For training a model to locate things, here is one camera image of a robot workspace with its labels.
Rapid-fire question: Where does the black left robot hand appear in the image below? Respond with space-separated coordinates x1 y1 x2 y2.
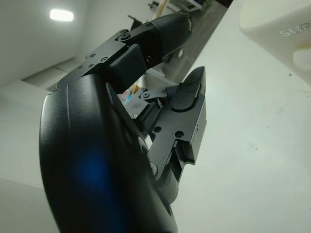
39 12 207 233

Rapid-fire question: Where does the cream white toaster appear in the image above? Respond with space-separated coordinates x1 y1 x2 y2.
239 0 311 85

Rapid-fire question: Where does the ceiling light panel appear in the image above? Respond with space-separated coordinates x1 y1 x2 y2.
49 9 74 22

